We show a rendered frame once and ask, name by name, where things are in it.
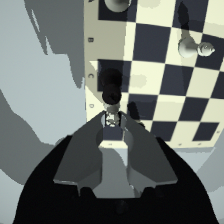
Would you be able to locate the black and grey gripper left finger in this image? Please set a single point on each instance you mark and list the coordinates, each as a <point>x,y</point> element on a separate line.
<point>74,163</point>

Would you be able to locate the black and white chessboard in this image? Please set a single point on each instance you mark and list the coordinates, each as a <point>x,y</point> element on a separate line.
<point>180,100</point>

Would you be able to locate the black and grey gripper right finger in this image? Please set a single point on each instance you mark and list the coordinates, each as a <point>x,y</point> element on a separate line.
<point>153,163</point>

